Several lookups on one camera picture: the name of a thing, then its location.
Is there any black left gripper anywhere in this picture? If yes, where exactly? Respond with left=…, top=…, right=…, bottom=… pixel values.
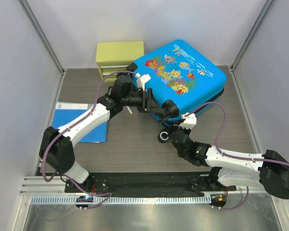
left=120, top=87, right=163, bottom=112

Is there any aluminium corner post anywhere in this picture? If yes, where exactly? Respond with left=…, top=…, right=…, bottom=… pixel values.
left=18, top=0, right=65, bottom=75
left=230, top=0, right=276, bottom=72

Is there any yellow-green drawer organizer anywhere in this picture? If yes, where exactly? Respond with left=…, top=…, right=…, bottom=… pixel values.
left=95, top=40, right=145, bottom=82

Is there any blue white box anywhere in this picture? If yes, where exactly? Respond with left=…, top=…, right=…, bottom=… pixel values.
left=52, top=102, right=110, bottom=146

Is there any slotted cable duct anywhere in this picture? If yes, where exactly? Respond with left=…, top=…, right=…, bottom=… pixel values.
left=30, top=194, right=211, bottom=205

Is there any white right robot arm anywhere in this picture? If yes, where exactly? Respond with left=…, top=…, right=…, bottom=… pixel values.
left=169, top=129, right=289, bottom=199

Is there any aluminium right corner post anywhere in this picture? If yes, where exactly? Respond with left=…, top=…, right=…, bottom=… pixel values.
left=230, top=0, right=276, bottom=72

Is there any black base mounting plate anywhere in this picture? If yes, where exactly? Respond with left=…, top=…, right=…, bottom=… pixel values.
left=79, top=170, right=236, bottom=197

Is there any blue suitcase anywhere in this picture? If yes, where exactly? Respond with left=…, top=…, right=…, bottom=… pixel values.
left=125, top=39, right=227, bottom=144

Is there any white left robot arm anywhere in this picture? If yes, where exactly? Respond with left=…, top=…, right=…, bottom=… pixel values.
left=39, top=70, right=171, bottom=193

